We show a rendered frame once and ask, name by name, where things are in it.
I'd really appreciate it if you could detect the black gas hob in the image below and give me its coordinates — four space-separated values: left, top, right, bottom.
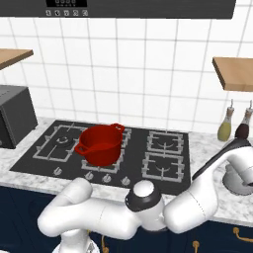
9 119 192 197

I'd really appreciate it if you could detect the yellow-green oil bottle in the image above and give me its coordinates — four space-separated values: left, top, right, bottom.
216 98 236 142

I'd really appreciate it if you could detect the dark grey toaster oven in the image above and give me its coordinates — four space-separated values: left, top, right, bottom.
0 84 39 150

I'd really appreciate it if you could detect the dark brown vinegar bottle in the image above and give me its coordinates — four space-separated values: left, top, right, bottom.
234 100 253 140

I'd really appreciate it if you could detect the dark grey range hood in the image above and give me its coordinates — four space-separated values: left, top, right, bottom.
0 0 237 20

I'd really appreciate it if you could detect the navy cupboard door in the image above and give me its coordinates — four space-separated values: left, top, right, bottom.
0 185 63 253
88 224 203 253

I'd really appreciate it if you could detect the navy drawer front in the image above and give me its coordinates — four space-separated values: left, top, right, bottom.
200 219 253 253

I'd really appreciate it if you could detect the red pot with handles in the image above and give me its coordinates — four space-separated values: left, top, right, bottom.
74 123 126 168

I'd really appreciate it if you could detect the wooden wall shelf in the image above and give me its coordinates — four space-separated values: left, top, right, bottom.
211 56 253 93
0 48 35 71

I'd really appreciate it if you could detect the gold drawer handle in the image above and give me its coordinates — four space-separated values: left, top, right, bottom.
232 226 253 244

